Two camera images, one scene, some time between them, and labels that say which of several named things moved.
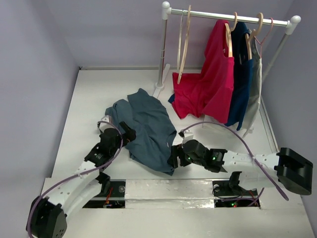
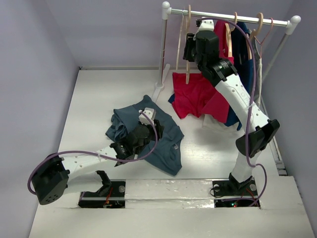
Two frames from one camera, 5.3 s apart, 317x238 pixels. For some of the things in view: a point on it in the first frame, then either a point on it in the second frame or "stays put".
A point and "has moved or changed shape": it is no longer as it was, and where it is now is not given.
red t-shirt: x=211 y=91 stays put
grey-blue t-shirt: x=149 y=129 has moved or changed shape
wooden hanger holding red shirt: x=229 y=37 stays put
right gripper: x=175 y=156 to x=188 y=49
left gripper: x=129 y=133 to x=147 y=126
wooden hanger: x=179 y=67 to x=187 y=63
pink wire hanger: x=265 y=37 stays put
